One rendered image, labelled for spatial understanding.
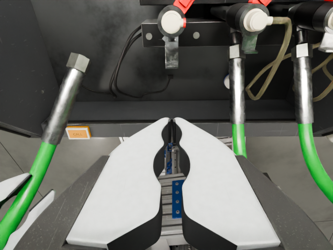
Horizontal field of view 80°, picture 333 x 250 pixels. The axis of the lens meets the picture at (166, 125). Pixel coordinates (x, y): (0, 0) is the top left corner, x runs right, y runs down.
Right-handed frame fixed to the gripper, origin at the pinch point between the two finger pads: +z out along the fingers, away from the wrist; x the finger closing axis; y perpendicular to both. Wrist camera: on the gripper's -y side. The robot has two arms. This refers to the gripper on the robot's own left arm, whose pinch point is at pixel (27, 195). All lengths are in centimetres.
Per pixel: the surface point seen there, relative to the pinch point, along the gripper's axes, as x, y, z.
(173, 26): 1.2, -6.3, 19.3
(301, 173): 145, 127, 98
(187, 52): 2.4, 19.0, 38.4
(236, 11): 5.1, -6.3, 25.9
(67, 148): -37, 168, 2
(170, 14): 0.4, -6.7, 19.7
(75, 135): -6.8, 28.2, 7.9
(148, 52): -5.3, 21.8, 33.3
